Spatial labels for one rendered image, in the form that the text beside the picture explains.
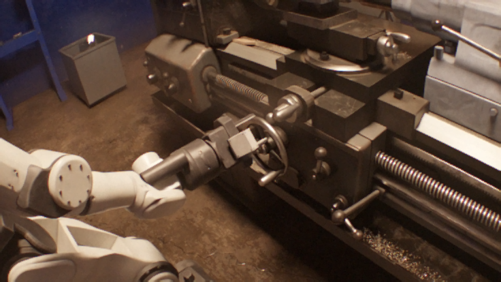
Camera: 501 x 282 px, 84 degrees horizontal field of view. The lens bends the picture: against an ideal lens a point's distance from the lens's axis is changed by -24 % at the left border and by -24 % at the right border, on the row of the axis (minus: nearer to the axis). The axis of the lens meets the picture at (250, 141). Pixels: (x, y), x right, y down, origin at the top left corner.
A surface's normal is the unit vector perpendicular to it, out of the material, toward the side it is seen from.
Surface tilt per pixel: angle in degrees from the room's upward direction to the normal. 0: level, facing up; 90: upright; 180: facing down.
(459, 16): 86
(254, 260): 0
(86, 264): 90
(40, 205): 84
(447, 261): 0
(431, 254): 0
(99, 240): 90
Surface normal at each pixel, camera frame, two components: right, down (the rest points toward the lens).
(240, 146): -0.46, 0.31
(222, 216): -0.14, -0.80
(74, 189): 0.88, 0.06
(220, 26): 0.62, 0.39
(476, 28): -0.78, 0.24
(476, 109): -0.77, 0.45
